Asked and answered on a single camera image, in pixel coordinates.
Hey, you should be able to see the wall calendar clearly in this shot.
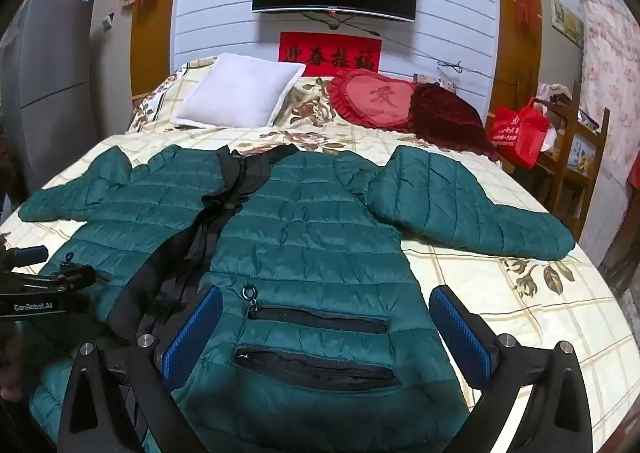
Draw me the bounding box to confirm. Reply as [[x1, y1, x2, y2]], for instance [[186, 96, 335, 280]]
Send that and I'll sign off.
[[550, 0, 586, 50]]

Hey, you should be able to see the wooden shelf rack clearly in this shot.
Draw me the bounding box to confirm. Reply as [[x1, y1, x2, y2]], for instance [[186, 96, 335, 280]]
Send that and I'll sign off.
[[535, 80, 612, 241]]

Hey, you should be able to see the red heart-shaped pillow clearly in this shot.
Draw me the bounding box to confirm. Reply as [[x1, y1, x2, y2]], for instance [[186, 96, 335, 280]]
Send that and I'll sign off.
[[326, 68, 418, 134]]

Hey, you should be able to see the person's left hand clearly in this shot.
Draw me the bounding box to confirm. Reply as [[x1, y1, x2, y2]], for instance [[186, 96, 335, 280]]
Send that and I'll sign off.
[[0, 333, 27, 403]]

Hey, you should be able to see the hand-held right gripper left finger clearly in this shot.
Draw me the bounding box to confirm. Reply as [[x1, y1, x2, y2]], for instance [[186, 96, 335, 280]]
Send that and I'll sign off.
[[57, 284, 224, 453]]

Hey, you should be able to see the red shopping bag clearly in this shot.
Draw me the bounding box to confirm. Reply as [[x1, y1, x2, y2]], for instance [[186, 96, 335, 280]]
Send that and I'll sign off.
[[487, 98, 551, 168]]

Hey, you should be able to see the dark red velvet pillow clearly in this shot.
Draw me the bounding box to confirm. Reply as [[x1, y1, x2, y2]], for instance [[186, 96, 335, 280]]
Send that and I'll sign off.
[[407, 82, 501, 162]]

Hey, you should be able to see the small printed card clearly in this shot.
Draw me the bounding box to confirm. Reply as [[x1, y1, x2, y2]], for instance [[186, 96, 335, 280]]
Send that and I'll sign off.
[[417, 74, 458, 91]]

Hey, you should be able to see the grey refrigerator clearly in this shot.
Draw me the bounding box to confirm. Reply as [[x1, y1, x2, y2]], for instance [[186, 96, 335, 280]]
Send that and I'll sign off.
[[0, 0, 108, 194]]

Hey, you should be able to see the bed with floral checked sheet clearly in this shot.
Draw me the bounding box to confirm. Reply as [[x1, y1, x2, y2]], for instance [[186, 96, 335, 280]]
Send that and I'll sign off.
[[0, 55, 638, 440]]

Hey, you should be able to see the green puffer jacket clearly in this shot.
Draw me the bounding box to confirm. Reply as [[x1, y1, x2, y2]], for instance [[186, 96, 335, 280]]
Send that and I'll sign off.
[[19, 143, 575, 453]]

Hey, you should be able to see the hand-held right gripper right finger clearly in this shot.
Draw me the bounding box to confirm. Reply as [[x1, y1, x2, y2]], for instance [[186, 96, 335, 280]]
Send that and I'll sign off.
[[428, 284, 593, 453]]

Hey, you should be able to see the red paper wall banner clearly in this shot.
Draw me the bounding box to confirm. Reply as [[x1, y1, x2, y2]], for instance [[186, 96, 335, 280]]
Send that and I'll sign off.
[[279, 32, 383, 76]]

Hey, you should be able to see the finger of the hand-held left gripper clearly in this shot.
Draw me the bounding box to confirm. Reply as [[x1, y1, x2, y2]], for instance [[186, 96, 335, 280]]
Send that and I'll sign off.
[[11, 246, 50, 268], [35, 266, 99, 292]]

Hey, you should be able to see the pink floral curtain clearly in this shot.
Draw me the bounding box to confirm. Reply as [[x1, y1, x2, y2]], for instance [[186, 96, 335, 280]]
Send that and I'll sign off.
[[579, 0, 640, 284]]

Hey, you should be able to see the white square pillow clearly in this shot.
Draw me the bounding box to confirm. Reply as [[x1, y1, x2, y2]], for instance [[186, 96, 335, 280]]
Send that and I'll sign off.
[[170, 53, 307, 128]]

